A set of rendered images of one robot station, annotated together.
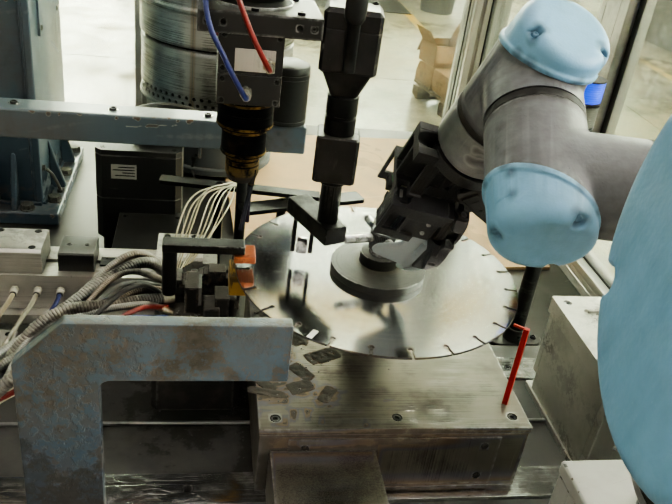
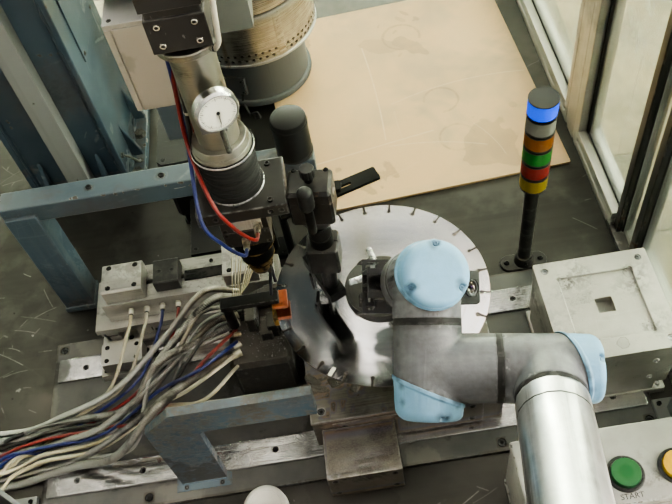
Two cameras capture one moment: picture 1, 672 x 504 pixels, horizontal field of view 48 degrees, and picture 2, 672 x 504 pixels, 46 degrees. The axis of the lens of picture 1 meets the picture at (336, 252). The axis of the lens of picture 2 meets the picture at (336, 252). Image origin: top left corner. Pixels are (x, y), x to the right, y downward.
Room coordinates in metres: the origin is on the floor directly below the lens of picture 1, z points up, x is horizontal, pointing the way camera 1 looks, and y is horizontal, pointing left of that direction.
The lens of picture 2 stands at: (0.10, -0.17, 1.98)
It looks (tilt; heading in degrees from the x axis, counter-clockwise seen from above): 54 degrees down; 15
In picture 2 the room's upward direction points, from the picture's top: 11 degrees counter-clockwise
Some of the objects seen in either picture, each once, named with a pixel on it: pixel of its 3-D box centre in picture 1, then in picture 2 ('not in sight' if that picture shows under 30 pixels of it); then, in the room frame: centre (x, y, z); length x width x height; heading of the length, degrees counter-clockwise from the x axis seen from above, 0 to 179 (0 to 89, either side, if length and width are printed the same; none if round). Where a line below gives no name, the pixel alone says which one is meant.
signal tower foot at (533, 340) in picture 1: (514, 333); (523, 258); (0.96, -0.29, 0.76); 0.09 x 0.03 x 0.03; 102
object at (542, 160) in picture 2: not in sight; (537, 150); (0.96, -0.29, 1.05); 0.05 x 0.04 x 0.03; 12
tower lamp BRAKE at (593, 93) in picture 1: (585, 88); (543, 105); (0.96, -0.29, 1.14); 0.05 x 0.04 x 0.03; 12
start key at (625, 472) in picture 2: not in sight; (625, 474); (0.51, -0.39, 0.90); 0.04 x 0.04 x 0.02
